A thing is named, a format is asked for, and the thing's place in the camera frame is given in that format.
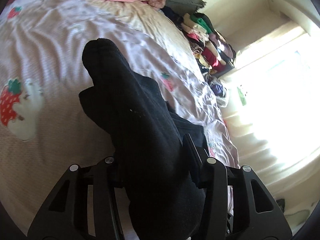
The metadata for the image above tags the black sweater with orange cuffs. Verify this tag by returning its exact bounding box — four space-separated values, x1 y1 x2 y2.
79 38 205 239

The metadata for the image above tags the white bag of clothes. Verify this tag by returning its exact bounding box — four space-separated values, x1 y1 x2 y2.
206 76 229 108

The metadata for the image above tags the pile of folded clothes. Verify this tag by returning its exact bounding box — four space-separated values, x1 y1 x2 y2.
178 12 236 78

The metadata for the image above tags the dark navy garment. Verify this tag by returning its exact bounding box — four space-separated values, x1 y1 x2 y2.
161 6 183 29

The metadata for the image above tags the cream bed sheet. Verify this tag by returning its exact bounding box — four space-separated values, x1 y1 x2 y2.
86 0 204 82

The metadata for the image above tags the lilac strawberry print quilt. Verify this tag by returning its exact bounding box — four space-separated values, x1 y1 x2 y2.
1 0 239 233

